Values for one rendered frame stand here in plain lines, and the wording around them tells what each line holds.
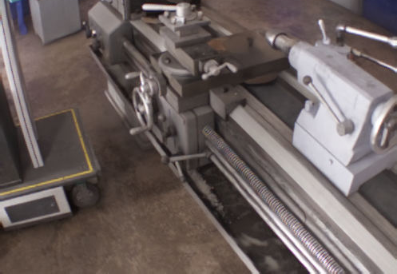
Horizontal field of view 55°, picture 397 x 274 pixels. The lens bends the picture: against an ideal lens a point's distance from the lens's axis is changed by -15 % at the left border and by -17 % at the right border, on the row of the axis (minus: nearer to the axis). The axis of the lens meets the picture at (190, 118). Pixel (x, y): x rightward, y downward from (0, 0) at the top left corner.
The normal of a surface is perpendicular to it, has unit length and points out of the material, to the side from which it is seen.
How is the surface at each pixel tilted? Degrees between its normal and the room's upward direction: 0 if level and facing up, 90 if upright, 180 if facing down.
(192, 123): 90
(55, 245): 0
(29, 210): 90
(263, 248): 0
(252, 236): 0
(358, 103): 82
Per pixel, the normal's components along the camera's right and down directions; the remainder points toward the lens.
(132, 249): -0.04, -0.81
